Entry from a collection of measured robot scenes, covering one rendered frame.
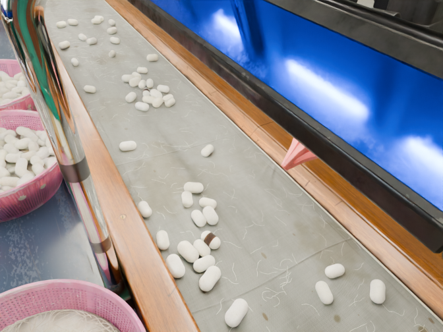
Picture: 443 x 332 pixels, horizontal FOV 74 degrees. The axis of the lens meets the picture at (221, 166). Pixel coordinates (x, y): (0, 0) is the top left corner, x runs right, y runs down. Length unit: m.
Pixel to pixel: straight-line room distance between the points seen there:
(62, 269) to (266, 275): 0.33
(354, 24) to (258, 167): 0.46
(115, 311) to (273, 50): 0.36
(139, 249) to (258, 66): 0.33
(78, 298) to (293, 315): 0.29
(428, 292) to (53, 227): 0.63
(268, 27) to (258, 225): 0.36
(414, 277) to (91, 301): 0.46
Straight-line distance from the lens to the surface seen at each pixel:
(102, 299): 0.44
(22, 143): 0.73
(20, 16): 0.23
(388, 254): 0.56
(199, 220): 0.49
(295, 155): 0.44
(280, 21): 0.22
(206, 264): 0.45
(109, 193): 0.53
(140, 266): 0.44
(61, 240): 0.61
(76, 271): 0.57
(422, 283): 0.55
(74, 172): 0.29
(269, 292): 0.46
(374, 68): 0.18
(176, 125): 0.71
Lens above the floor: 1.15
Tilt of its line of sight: 43 degrees down
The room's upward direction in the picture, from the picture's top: 7 degrees clockwise
